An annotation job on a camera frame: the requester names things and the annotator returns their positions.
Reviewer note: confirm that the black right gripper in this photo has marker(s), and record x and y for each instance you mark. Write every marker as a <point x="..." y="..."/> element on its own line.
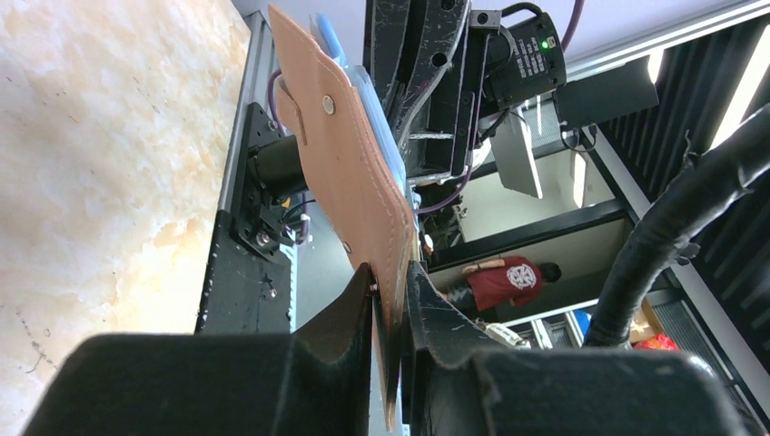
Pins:
<point x="435" y="64"/>

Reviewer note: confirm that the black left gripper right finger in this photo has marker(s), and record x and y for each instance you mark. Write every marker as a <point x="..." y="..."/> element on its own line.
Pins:
<point x="460" y="381"/>

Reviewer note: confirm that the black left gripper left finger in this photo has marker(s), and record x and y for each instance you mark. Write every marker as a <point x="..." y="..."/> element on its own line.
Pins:
<point x="315" y="381"/>

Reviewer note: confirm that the person in red shirt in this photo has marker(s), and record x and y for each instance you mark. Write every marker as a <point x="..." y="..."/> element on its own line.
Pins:
<point x="514" y="279"/>

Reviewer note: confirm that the grey monitor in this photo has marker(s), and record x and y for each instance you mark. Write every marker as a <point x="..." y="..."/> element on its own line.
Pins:
<point x="511" y="145"/>

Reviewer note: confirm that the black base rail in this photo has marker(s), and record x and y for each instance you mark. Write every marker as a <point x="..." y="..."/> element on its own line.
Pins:
<point x="250" y="277"/>

